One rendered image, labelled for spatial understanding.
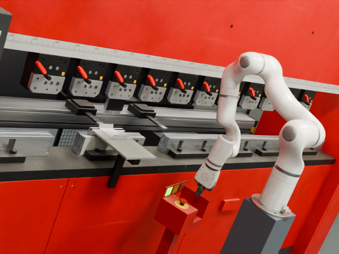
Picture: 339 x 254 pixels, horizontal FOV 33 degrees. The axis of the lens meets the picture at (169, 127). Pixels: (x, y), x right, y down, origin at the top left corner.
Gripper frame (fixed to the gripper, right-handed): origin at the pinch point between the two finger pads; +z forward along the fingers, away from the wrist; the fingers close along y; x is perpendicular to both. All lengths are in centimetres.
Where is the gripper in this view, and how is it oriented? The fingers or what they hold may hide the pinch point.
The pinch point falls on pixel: (199, 191)
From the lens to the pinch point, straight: 280.3
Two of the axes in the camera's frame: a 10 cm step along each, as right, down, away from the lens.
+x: 5.3, -0.8, 8.5
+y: 7.5, 5.2, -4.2
